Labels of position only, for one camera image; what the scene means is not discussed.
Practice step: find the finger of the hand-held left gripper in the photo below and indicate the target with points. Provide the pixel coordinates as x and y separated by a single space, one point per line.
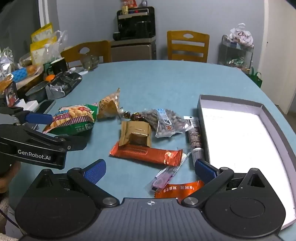
74 142
38 118

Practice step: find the green cracker bag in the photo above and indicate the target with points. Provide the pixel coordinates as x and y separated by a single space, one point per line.
71 119

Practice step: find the small red black box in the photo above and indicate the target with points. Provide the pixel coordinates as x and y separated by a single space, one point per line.
11 93

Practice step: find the tan triangular snack packet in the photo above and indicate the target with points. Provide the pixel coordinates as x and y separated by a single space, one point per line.
107 105

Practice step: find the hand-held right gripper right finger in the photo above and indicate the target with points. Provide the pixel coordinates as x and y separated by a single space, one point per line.
204 170

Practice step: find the green tote bag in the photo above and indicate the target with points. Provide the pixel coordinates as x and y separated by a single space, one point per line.
255 77

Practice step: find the orange snack packet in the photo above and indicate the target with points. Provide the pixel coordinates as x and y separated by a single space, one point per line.
178 188

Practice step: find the black mug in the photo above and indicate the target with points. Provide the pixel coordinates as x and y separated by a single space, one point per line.
59 66

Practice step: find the purple clear packet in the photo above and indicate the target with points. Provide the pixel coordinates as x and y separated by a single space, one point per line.
165 175

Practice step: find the clear nut bag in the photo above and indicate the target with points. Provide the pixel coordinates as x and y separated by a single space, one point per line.
166 121

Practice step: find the clear plastic bag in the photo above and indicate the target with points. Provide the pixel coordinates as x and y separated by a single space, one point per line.
59 45

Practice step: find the white ball candy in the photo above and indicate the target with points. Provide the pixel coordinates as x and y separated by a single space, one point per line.
120 112

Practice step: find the dark brown snack stick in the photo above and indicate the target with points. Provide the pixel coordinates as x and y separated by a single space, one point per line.
195 136

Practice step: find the gold snack packet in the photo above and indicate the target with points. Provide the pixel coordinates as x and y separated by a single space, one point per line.
135 133

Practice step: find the grey cardboard box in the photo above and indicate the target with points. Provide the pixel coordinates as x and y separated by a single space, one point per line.
240 141

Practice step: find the blue bread packet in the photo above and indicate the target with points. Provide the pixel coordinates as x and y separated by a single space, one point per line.
22 73

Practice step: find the brown foil candy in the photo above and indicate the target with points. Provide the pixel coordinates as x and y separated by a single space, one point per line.
126 115
137 117

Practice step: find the glass jar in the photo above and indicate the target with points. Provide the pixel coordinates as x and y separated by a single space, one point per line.
89 62

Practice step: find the orange snack bar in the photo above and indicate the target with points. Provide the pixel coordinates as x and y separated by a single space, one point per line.
143 154

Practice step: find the round black tin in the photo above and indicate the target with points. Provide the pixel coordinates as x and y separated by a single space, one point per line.
37 91

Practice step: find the black foil packet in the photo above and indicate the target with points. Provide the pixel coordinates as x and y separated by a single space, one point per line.
64 84

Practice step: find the metal cart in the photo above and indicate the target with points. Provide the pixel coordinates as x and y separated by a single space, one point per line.
233 56

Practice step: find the red snack bag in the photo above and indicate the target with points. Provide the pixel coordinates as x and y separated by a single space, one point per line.
130 2

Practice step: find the wooden chair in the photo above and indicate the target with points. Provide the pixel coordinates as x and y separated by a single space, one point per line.
97 49
187 49

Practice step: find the person's left hand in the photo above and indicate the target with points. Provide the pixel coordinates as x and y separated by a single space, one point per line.
9 182

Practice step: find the white door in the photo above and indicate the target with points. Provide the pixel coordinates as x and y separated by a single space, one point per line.
277 51

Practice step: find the black water dispenser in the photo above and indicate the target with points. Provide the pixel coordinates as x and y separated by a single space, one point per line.
135 25

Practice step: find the orange fruit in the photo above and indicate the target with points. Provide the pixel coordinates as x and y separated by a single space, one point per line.
50 77

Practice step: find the white box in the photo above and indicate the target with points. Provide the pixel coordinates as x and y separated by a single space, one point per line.
29 104

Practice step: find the white plastic bag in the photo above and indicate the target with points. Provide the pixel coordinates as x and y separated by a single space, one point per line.
241 36

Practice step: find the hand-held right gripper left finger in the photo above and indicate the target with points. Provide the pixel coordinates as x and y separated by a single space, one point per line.
96 171

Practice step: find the yellow paper bag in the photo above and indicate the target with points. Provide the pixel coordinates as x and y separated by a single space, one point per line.
42 31
39 52

